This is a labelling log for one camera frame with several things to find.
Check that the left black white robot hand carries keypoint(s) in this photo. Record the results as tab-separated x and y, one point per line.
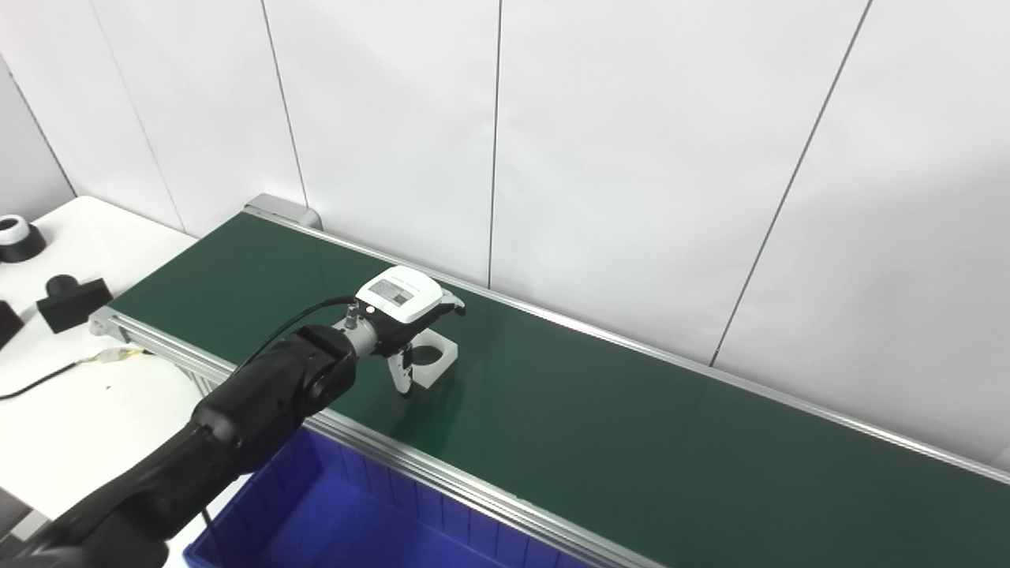
398	296

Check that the white square part round hole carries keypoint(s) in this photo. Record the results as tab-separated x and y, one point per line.
442	363

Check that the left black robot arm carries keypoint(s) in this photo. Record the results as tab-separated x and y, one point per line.
260	394

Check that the grey conveyor end cover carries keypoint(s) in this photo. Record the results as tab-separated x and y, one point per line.
284	209

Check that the blue plastic bin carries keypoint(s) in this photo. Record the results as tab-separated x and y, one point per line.
331	521

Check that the black T-shaped part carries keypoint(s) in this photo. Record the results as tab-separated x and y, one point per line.
71	301

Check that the green belt conveyor aluminium frame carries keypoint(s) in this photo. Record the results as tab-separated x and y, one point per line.
631	442

